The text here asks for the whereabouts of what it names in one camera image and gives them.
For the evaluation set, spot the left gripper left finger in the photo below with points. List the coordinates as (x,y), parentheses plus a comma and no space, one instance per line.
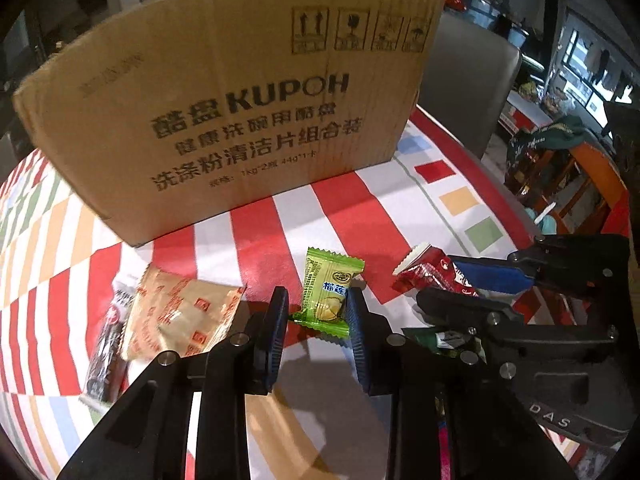
(145,433)

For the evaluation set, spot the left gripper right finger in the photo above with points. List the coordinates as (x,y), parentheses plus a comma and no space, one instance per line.
(440,404)

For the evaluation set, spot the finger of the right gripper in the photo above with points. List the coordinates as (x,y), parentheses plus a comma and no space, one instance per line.
(462,312)
(581,266)

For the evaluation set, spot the red candy packet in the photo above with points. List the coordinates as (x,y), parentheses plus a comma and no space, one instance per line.
(428,266)

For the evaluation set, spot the green candy packet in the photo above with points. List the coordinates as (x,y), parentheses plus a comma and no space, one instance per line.
(327,278)

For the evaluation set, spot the pink snack packet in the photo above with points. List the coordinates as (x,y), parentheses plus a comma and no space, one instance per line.
(444,451)

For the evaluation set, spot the dark green snack packet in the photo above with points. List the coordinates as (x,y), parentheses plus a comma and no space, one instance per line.
(442,342)

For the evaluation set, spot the dark haw roll snack pack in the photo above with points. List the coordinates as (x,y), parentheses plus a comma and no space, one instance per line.
(107,368)

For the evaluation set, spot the orange wooden stool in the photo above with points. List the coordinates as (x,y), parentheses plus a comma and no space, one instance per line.
(569,180)

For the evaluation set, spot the gold biscuit packet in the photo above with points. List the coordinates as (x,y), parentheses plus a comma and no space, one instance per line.
(171,312)

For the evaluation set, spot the colourful checked tablecloth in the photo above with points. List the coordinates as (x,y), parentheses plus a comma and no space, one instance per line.
(58,261)

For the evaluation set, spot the grey chair right side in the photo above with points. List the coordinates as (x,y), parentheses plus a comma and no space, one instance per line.
(467,77)

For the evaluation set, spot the brown cardboard box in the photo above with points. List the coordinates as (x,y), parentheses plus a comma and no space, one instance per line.
(177,110)

